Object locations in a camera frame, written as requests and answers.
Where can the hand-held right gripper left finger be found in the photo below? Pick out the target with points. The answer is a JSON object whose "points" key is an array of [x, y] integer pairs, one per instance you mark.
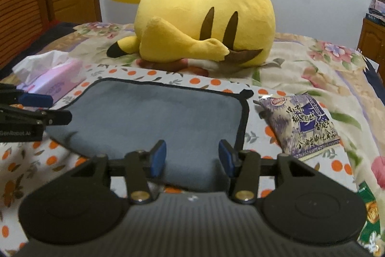
{"points": [[158, 159]]}

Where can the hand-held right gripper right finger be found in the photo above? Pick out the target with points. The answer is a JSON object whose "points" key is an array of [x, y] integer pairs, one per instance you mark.
{"points": [[226, 160]]}

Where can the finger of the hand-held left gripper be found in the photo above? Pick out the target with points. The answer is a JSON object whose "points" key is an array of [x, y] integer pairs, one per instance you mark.
{"points": [[36, 99], [51, 117]]}

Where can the grey towel with black edge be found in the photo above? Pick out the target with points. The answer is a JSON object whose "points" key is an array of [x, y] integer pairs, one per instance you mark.
{"points": [[150, 112]]}

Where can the pink tissue pack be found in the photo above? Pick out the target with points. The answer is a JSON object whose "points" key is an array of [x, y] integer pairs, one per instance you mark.
{"points": [[57, 82]]}

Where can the purple snack packet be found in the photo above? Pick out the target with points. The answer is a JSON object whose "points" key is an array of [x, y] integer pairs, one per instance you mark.
{"points": [[300, 124]]}

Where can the floral bedsheet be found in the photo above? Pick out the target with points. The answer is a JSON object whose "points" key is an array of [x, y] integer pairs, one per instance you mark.
{"points": [[318, 88]]}

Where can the yellow plush toy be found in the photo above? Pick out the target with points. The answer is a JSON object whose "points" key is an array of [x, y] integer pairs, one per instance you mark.
{"points": [[186, 19]]}

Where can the green snack packet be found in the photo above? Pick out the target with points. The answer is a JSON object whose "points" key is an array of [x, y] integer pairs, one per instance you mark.
{"points": [[373, 214]]}

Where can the dark blue cloth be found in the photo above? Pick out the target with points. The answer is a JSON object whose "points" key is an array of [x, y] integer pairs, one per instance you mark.
{"points": [[374, 71]]}

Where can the wooden cabinet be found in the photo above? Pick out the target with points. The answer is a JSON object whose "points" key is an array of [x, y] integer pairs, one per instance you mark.
{"points": [[373, 40]]}

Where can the stack of books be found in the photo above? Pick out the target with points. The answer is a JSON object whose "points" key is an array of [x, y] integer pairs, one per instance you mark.
{"points": [[377, 7]]}

